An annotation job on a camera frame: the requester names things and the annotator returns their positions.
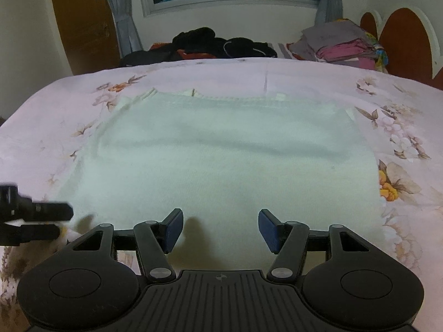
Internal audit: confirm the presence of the white knit sweater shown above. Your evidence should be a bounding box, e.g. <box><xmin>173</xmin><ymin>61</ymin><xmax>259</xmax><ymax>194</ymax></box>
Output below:
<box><xmin>57</xmin><ymin>88</ymin><xmax>385</xmax><ymax>255</ymax></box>

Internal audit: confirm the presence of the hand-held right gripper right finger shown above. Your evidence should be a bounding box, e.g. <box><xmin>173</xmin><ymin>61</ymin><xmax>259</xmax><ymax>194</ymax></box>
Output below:
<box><xmin>258</xmin><ymin>209</ymin><xmax>378</xmax><ymax>283</ymax></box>

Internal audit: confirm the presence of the pile of black clothes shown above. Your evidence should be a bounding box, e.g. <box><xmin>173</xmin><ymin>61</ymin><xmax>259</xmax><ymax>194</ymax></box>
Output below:
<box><xmin>119</xmin><ymin>27</ymin><xmax>278</xmax><ymax>68</ymax></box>

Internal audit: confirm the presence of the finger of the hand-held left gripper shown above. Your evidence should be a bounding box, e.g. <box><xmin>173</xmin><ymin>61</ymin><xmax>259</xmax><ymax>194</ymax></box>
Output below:
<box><xmin>0</xmin><ymin>183</ymin><xmax>74</xmax><ymax>223</ymax></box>
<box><xmin>0</xmin><ymin>224</ymin><xmax>63</xmax><ymax>247</ymax></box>

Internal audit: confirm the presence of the colourful printed cloth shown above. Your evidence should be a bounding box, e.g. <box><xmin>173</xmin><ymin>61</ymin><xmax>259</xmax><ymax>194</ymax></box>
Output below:
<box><xmin>365</xmin><ymin>32</ymin><xmax>390</xmax><ymax>74</ymax></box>

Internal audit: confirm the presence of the red and white headboard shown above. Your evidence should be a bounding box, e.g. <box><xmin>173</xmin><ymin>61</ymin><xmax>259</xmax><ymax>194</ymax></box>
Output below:
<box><xmin>360</xmin><ymin>5</ymin><xmax>443</xmax><ymax>90</ymax></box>

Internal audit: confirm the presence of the stack of folded clothes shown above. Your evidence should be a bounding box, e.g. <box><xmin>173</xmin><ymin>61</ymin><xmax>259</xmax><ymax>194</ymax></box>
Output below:
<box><xmin>287</xmin><ymin>19</ymin><xmax>378</xmax><ymax>70</ymax></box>

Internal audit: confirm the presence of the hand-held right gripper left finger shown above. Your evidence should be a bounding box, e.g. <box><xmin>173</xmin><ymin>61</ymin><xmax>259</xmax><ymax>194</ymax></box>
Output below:
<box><xmin>64</xmin><ymin>208</ymin><xmax>184</xmax><ymax>283</ymax></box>

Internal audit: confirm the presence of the bed with pink floral sheet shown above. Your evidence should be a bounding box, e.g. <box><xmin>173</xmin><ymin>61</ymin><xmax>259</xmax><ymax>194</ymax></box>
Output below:
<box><xmin>0</xmin><ymin>56</ymin><xmax>443</xmax><ymax>319</ymax></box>

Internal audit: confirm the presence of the striped cloth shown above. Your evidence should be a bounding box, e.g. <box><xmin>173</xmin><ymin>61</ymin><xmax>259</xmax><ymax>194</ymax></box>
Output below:
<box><xmin>268</xmin><ymin>41</ymin><xmax>295</xmax><ymax>60</ymax></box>

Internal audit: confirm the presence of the brown wooden door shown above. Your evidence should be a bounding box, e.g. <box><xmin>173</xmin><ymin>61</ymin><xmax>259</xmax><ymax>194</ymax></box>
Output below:
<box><xmin>48</xmin><ymin>0</ymin><xmax>122</xmax><ymax>76</ymax></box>

